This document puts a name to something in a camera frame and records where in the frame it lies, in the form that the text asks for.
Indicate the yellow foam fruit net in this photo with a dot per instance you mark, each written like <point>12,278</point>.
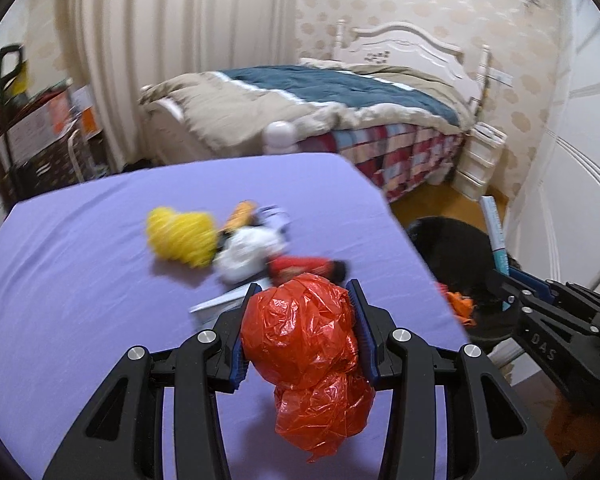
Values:
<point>186,237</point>

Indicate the white plastic drawer unit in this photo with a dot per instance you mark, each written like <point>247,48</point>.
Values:
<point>482,151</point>

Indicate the white tissue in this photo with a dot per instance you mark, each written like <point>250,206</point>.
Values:
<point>246,253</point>

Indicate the orange wrapper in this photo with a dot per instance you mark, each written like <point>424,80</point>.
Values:
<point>461,306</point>

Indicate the yellow tube black cap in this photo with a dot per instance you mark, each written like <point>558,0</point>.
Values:
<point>241,216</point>

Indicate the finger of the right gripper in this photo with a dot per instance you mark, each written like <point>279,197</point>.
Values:
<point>510,292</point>
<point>568,303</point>

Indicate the white teal toothpaste tube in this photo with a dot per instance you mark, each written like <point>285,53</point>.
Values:
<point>495,233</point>

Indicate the small white bin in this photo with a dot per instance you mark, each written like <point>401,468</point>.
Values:
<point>438,176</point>

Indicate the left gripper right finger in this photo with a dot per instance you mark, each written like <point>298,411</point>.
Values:
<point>489,432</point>

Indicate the black lined trash bin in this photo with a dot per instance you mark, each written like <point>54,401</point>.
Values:
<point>459,256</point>

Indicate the blue beige quilt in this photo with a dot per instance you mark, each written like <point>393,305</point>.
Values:
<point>226,113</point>

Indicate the red plastic bag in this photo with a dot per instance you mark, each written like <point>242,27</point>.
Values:
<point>300,338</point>

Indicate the purple paper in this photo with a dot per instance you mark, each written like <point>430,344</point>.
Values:
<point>272,217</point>

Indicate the beige pleated curtain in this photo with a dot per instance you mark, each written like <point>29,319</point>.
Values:
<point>124,45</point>

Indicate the red bottle black cap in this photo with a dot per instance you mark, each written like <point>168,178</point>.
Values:
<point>281,269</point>

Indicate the white orange small box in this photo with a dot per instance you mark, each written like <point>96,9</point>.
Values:
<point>83,103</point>

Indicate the purple table cloth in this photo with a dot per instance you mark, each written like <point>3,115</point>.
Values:
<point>79,285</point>

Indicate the white wardrobe door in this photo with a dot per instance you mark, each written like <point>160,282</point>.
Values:
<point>552,227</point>

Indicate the plaid bed sheet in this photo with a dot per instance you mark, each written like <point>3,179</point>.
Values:
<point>396,158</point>

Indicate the cardboard box with labels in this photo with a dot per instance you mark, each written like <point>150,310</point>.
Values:
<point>35,131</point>

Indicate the white wall socket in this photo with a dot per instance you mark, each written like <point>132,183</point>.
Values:
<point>501,77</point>

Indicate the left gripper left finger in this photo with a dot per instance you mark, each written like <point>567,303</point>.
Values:
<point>118,434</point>

